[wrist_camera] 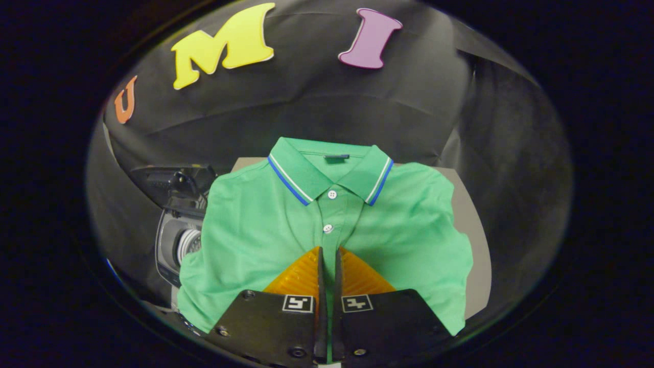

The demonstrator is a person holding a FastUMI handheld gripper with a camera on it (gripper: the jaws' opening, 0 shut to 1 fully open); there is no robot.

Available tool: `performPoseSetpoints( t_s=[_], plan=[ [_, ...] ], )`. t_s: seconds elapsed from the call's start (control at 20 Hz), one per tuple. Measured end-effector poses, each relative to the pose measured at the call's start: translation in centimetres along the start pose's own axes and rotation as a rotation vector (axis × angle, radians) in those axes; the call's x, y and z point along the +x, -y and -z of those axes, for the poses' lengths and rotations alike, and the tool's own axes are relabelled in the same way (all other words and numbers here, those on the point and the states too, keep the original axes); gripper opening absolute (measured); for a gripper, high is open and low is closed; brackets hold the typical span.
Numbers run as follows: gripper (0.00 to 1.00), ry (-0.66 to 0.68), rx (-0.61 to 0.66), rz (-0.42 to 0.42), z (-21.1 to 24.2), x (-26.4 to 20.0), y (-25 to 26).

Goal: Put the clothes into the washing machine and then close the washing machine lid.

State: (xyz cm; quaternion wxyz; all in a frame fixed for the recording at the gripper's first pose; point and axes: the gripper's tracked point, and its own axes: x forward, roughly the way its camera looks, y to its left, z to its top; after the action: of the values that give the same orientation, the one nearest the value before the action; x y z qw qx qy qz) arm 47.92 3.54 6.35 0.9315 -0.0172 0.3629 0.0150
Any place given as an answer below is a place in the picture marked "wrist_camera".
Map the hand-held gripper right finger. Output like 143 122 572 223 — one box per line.
331 246 456 366

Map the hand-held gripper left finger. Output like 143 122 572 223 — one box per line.
204 246 328 366

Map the green polo shirt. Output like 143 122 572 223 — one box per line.
176 136 474 339

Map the dark transparent washing machine lid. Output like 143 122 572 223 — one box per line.
130 164 218 211

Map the beige cabinet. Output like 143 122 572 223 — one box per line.
230 156 493 320

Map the black backdrop cloth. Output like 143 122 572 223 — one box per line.
86 0 574 312

